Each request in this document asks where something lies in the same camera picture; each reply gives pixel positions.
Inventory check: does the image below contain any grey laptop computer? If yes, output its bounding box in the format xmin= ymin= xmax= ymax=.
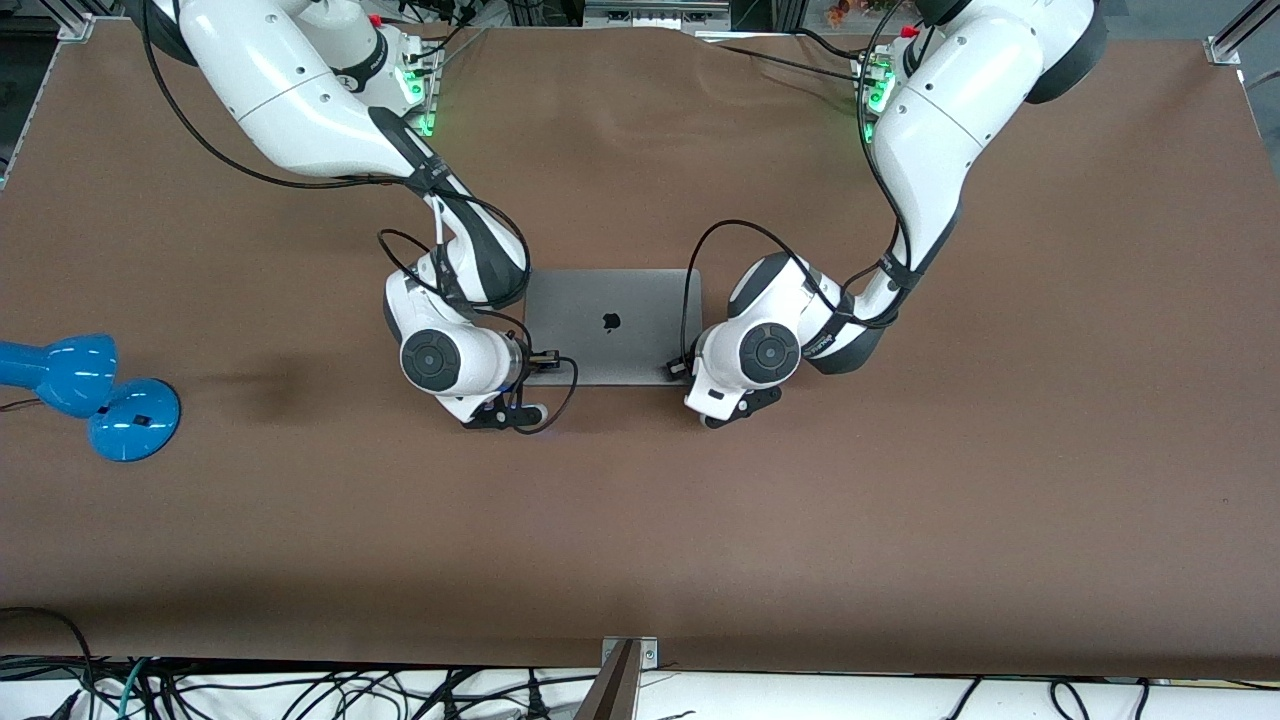
xmin=522 ymin=268 xmax=703 ymax=388

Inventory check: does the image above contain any brown table cover sheet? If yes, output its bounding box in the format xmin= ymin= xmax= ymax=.
xmin=0 ymin=18 xmax=1280 ymax=683

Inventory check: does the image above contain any grey metal control box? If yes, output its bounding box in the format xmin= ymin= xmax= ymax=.
xmin=583 ymin=0 xmax=732 ymax=32

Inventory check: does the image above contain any orange background object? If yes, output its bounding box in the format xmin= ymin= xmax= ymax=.
xmin=824 ymin=0 xmax=903 ymax=27

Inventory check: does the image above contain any blue desk lamp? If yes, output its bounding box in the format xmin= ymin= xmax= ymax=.
xmin=0 ymin=333 xmax=183 ymax=464

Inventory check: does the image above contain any aluminium table corner profile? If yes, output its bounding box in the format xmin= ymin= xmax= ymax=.
xmin=1204 ymin=0 xmax=1280 ymax=67
xmin=40 ymin=0 xmax=97 ymax=43

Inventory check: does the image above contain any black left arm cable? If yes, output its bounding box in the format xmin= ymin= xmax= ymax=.
xmin=664 ymin=0 xmax=963 ymax=383

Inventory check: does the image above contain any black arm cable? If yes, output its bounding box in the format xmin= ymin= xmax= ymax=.
xmin=140 ymin=0 xmax=581 ymax=436
xmin=664 ymin=0 xmax=963 ymax=383

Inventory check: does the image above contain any small metal corner bracket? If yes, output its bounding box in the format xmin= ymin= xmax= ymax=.
xmin=600 ymin=636 xmax=660 ymax=671

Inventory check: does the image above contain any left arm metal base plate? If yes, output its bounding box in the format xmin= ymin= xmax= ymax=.
xmin=855 ymin=50 xmax=898 ymax=148

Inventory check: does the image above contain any long black table cable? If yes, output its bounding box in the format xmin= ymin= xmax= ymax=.
xmin=700 ymin=38 xmax=881 ymax=89

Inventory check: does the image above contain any aluminium profile post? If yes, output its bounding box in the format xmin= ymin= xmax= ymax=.
xmin=573 ymin=640 xmax=641 ymax=720

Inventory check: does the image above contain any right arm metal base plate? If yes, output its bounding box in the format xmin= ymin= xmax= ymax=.
xmin=400 ymin=40 xmax=441 ymax=138

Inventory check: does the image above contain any short curved black table cable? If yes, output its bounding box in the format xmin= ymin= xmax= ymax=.
xmin=793 ymin=27 xmax=863 ymax=61

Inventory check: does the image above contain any black base power cable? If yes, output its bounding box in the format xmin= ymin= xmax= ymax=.
xmin=398 ymin=5 xmax=479 ymax=63

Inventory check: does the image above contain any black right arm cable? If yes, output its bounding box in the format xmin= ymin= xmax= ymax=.
xmin=140 ymin=0 xmax=581 ymax=436

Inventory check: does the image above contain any teal floor cable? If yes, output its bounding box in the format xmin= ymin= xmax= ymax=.
xmin=116 ymin=657 xmax=153 ymax=720

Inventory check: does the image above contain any black looped floor cable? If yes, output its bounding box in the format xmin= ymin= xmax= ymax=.
xmin=0 ymin=606 xmax=97 ymax=720

